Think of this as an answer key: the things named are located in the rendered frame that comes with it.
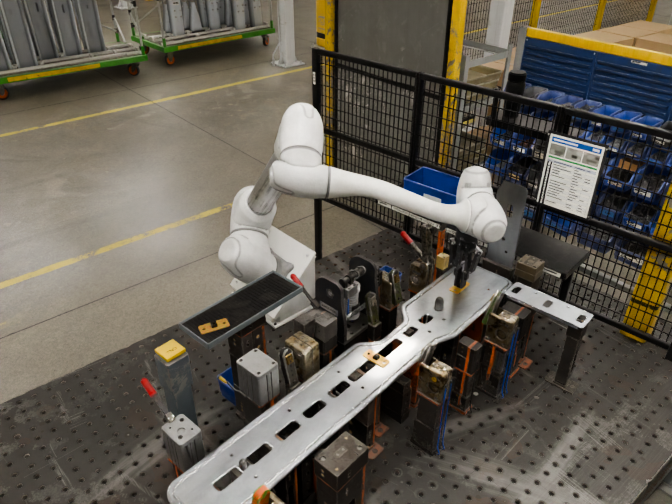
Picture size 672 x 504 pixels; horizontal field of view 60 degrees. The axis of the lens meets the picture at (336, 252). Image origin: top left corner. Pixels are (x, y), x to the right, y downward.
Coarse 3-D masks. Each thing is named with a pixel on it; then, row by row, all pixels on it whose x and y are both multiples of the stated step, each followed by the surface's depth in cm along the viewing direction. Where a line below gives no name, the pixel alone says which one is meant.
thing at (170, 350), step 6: (168, 342) 162; (174, 342) 162; (156, 348) 160; (162, 348) 160; (168, 348) 160; (174, 348) 160; (180, 348) 160; (162, 354) 158; (168, 354) 158; (174, 354) 158; (180, 354) 160; (168, 360) 157
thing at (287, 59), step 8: (280, 0) 787; (288, 0) 786; (280, 8) 793; (288, 8) 791; (280, 16) 799; (288, 16) 796; (280, 24) 805; (288, 24) 801; (280, 32) 811; (288, 32) 807; (280, 40) 818; (288, 40) 812; (280, 48) 824; (288, 48) 818; (272, 56) 821; (280, 56) 824; (288, 56) 823; (272, 64) 826; (280, 64) 827; (288, 64) 827; (296, 64) 828
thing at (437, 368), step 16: (432, 368) 171; (448, 368) 171; (432, 384) 173; (448, 384) 173; (432, 400) 175; (448, 400) 177; (416, 416) 184; (432, 416) 179; (416, 432) 187; (432, 432) 181; (416, 448) 188; (432, 448) 185
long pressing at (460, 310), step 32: (448, 288) 212; (480, 288) 212; (416, 320) 196; (448, 320) 196; (352, 352) 183; (416, 352) 183; (320, 384) 171; (352, 384) 171; (384, 384) 172; (288, 416) 161; (320, 416) 161; (352, 416) 162; (224, 448) 152; (256, 448) 152; (288, 448) 152; (192, 480) 144; (256, 480) 144
